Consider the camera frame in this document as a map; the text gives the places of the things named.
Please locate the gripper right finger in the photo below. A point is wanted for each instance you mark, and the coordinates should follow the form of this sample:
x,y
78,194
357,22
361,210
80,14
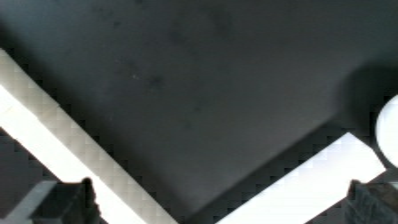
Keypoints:
x,y
371,203

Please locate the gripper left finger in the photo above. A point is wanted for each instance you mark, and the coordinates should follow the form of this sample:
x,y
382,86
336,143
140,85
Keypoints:
x,y
59,203

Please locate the white lamp bulb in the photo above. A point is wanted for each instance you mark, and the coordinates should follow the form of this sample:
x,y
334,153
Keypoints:
x,y
386,131

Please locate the white U-shaped fence frame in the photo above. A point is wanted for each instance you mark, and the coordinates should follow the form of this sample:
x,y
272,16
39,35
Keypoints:
x,y
288,203

